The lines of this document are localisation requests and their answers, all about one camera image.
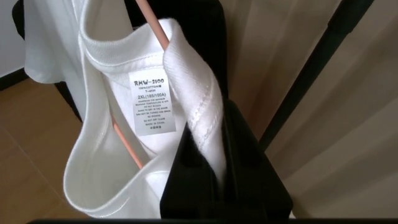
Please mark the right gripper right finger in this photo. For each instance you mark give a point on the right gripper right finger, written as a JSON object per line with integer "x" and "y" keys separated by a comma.
{"x": 255, "y": 186}

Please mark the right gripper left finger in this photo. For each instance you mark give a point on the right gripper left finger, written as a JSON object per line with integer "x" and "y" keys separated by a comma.
{"x": 186, "y": 193}

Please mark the white garment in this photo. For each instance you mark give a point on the white garment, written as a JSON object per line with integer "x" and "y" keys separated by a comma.
{"x": 102, "y": 174}

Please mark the black shorts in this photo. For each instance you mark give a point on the black shorts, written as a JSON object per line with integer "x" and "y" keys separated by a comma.
{"x": 202, "y": 31}

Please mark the pink clothes hanger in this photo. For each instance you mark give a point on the pink clothes hanger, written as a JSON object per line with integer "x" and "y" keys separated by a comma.
{"x": 154, "y": 25}

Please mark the black clothes rack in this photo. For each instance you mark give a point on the black clothes rack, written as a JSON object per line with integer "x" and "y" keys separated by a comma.
{"x": 311, "y": 71}

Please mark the beige curtain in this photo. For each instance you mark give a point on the beige curtain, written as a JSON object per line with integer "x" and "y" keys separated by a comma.
{"x": 342, "y": 124}

